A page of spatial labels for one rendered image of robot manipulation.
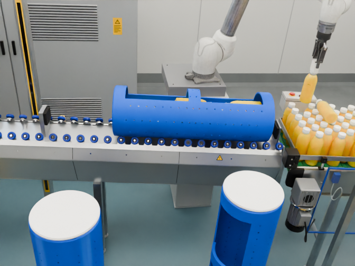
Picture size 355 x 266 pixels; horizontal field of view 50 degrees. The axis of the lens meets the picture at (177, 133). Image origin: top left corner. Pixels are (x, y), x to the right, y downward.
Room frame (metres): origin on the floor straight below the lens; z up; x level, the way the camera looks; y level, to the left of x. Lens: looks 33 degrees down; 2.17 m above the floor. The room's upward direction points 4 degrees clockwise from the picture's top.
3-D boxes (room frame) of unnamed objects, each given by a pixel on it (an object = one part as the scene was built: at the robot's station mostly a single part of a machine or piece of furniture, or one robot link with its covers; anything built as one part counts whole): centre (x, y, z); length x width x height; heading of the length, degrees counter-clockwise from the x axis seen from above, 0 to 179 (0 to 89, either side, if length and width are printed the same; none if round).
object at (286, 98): (2.25, -0.76, 1.05); 0.20 x 0.10 x 0.10; 94
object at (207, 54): (2.46, -0.15, 1.24); 0.18 x 0.16 x 0.22; 146
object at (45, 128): (1.85, 0.75, 1.00); 0.10 x 0.04 x 0.15; 4
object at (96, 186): (1.80, 0.46, 0.31); 0.06 x 0.06 x 0.63; 4
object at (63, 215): (1.12, 0.43, 1.03); 0.28 x 0.28 x 0.01
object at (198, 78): (2.45, -0.13, 1.10); 0.22 x 0.18 x 0.06; 113
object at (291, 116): (2.04, -0.69, 0.99); 0.07 x 0.07 x 0.19
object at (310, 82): (2.08, -0.75, 1.24); 0.07 x 0.07 x 0.19
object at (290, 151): (1.75, -0.63, 0.95); 0.10 x 0.07 x 0.10; 4
